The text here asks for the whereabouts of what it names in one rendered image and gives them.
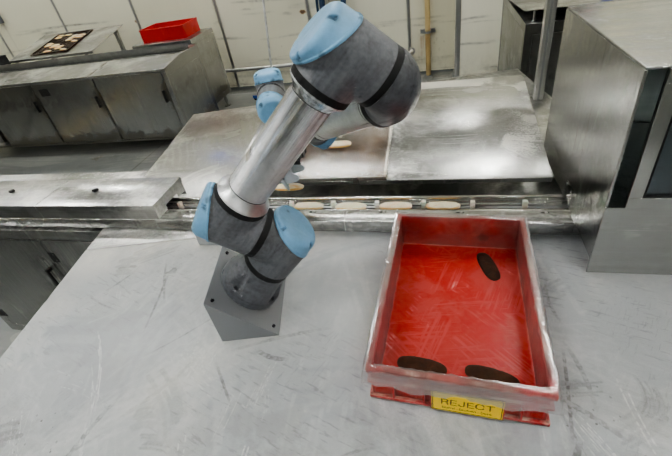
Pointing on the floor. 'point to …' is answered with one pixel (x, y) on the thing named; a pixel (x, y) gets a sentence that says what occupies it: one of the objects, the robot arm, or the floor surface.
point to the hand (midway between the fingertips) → (287, 182)
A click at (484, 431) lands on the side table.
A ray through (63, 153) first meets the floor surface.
